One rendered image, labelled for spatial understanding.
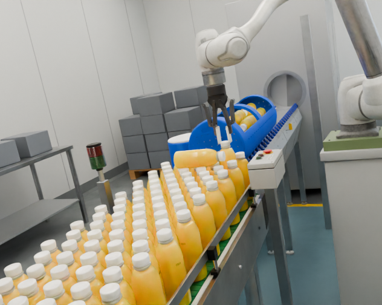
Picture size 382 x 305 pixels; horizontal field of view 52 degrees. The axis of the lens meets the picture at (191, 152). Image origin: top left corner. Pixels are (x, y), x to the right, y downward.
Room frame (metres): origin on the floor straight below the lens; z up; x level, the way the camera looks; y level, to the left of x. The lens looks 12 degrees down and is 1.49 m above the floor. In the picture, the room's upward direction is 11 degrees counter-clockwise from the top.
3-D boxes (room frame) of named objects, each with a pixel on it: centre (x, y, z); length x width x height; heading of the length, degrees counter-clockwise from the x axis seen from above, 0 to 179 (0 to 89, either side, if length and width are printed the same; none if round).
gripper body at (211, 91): (1.58, -0.14, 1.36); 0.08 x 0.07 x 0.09; 66
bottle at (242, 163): (1.62, -0.20, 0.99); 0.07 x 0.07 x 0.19
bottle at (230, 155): (1.58, -0.14, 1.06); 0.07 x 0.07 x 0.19
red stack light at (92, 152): (1.60, 0.38, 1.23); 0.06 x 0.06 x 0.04
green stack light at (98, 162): (1.60, 0.38, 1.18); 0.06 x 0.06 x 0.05
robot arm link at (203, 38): (1.57, -0.15, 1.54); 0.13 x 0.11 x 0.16; 19
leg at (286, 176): (3.68, -0.87, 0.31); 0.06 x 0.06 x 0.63; 66
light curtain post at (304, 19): (3.03, -1.01, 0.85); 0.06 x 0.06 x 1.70; 66
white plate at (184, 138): (2.65, 0.00, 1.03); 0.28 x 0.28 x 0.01
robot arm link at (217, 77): (1.58, -0.14, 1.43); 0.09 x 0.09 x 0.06
